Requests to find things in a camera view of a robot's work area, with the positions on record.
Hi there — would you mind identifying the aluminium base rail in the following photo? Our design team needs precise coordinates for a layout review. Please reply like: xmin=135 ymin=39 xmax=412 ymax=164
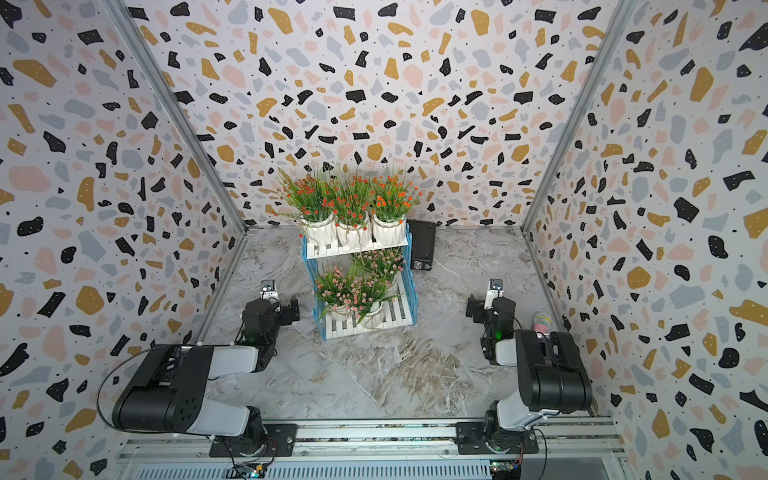
xmin=113 ymin=416 xmax=633 ymax=479

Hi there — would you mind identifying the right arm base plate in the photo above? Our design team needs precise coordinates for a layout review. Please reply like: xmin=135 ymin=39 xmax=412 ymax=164
xmin=455 ymin=422 xmax=539 ymax=455

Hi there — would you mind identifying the blue white two-tier rack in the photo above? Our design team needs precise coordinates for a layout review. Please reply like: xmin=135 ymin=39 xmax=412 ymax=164
xmin=302 ymin=227 xmax=418 ymax=340

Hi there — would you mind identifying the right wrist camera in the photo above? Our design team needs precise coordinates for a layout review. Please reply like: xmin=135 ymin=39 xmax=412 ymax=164
xmin=485 ymin=278 xmax=503 ymax=309

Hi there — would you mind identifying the red flower pot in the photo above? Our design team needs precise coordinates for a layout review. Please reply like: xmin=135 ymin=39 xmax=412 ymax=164
xmin=278 ymin=171 xmax=336 ymax=248
xmin=329 ymin=175 xmax=374 ymax=250

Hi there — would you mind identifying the right aluminium corner post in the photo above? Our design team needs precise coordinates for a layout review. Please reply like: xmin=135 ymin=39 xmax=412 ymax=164
xmin=521 ymin=0 xmax=637 ymax=235

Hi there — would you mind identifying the aluminium corner post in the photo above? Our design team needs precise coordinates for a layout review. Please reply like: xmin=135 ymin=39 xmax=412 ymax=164
xmin=521 ymin=0 xmax=637 ymax=235
xmin=103 ymin=0 xmax=248 ymax=234

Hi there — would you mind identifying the orange flower pot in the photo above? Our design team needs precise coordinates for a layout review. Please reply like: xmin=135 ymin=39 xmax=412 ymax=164
xmin=370 ymin=174 xmax=423 ymax=247

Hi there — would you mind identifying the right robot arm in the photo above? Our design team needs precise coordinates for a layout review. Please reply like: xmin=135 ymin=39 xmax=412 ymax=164
xmin=456 ymin=295 xmax=592 ymax=456

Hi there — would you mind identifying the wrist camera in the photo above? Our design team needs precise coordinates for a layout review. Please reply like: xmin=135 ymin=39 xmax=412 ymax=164
xmin=259 ymin=279 xmax=279 ymax=302
xmin=485 ymin=278 xmax=503 ymax=309

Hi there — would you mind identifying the left aluminium corner post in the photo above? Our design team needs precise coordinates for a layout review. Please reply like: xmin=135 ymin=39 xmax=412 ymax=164
xmin=103 ymin=0 xmax=248 ymax=234

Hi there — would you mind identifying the pink flower pot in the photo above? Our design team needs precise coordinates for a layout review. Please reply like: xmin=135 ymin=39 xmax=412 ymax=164
xmin=315 ymin=266 xmax=354 ymax=322
xmin=351 ymin=277 xmax=397 ymax=330
xmin=352 ymin=247 xmax=405 ymax=286

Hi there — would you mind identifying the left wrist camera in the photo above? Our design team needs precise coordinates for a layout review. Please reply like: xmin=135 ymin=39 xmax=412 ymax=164
xmin=259 ymin=279 xmax=279 ymax=302

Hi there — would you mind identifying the black ribbed carrying case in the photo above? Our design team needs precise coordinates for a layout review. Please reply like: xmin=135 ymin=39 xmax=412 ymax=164
xmin=408 ymin=220 xmax=437 ymax=271

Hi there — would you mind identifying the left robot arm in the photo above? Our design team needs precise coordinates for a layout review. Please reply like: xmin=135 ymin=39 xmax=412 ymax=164
xmin=101 ymin=293 xmax=300 ymax=459

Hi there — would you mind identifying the pink toy microphone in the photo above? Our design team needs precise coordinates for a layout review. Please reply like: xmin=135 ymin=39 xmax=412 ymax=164
xmin=533 ymin=312 xmax=553 ymax=334

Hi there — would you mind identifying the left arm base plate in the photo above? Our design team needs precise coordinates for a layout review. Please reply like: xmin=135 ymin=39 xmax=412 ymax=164
xmin=208 ymin=423 xmax=298 ymax=460

